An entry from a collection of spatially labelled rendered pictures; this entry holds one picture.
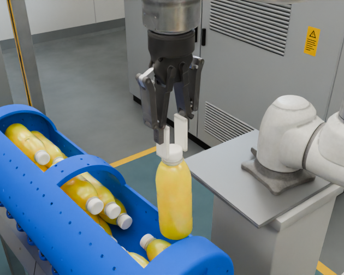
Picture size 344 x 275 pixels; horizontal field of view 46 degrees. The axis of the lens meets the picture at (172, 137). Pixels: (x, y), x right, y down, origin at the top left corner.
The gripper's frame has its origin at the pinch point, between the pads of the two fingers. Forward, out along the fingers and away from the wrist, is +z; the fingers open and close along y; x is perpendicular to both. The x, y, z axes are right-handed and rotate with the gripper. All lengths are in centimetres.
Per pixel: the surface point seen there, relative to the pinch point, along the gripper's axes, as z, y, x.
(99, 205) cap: 28.3, 4.7, -22.1
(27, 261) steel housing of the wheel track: 57, 19, -45
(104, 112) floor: 145, -135, -252
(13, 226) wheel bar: 52, 17, -56
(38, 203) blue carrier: 25.7, 16.6, -30.0
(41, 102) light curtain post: 52, -28, -130
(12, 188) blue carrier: 28, 18, -43
